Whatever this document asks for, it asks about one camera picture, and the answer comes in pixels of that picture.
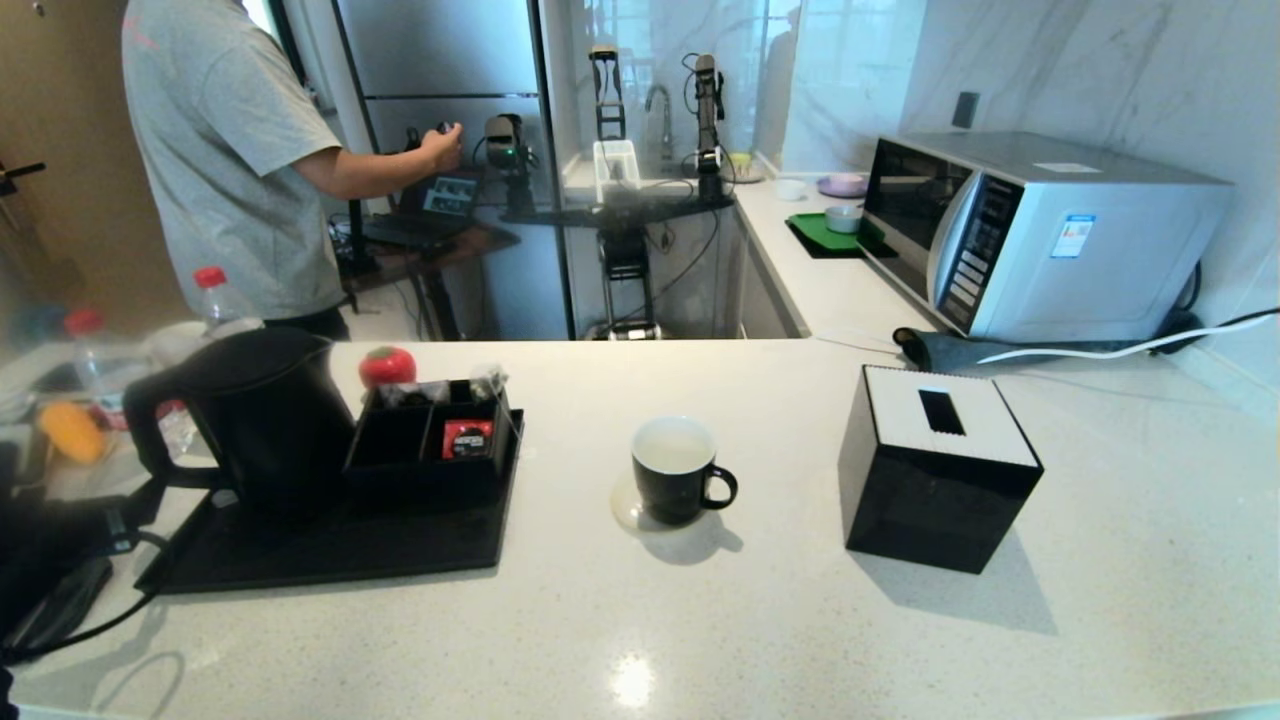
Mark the silver microwave oven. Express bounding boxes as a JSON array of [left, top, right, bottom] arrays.
[[862, 131, 1233, 344]]

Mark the silver refrigerator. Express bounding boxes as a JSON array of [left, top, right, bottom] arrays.
[[330, 0, 577, 342]]

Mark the white wire rack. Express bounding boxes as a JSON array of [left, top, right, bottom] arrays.
[[593, 140, 642, 204]]

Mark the white kitchen cabinet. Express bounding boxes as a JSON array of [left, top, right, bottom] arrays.
[[720, 205, 813, 342]]

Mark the black mug white inside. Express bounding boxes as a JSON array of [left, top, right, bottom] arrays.
[[631, 416, 739, 527]]

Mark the black tissue box white lid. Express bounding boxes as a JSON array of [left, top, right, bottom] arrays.
[[838, 365, 1044, 575]]

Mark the black compartment organizer box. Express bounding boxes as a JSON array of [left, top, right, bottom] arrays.
[[344, 378, 517, 507]]

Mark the clear wrapped packet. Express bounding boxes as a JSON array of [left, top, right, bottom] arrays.
[[468, 364, 513, 405]]

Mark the black leader arm with cables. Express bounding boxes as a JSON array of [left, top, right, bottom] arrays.
[[682, 54, 728, 199]]

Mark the white tea bag packet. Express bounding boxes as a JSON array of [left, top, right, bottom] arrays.
[[378, 381, 452, 409]]

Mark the black upright frame device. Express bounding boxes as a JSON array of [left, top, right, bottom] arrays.
[[589, 45, 629, 142]]

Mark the black power cable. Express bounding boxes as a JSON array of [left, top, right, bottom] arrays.
[[1150, 262, 1280, 346]]

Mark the green plastic tray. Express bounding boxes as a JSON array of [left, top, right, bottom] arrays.
[[785, 212, 898, 261]]

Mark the black teleoperation rig stand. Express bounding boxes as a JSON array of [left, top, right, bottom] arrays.
[[500, 190, 738, 342]]

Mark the clear water bottle red cap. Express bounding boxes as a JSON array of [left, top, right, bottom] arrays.
[[194, 267, 267, 341], [64, 309, 199, 461]]

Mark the person in grey t-shirt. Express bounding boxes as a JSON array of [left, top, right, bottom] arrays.
[[121, 0, 464, 342]]

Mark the round translucent coaster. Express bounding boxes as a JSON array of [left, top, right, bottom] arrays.
[[611, 470, 701, 537]]

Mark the chrome kitchen faucet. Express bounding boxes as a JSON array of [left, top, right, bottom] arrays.
[[645, 85, 677, 166]]

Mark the red tomato-shaped timer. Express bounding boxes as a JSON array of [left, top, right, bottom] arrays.
[[359, 346, 418, 391]]

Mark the red coffee sachet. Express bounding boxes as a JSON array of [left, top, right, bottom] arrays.
[[442, 419, 498, 461]]

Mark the window with dark frame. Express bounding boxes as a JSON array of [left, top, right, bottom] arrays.
[[245, 0, 336, 119]]

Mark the black laptop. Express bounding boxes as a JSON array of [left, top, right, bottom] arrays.
[[363, 172, 484, 249]]

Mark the black handheld teleoperation rig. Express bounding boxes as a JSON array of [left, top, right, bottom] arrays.
[[335, 120, 466, 283]]

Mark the black electric kettle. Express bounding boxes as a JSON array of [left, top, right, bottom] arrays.
[[122, 328, 357, 522]]

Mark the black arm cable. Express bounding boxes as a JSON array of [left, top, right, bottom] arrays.
[[0, 530, 173, 667]]

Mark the orange round object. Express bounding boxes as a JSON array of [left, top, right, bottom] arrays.
[[38, 402, 107, 465]]

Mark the black rectangular serving tray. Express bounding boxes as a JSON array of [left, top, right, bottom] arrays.
[[135, 408, 527, 597]]

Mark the white power cable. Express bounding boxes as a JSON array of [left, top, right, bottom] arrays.
[[977, 310, 1280, 367]]

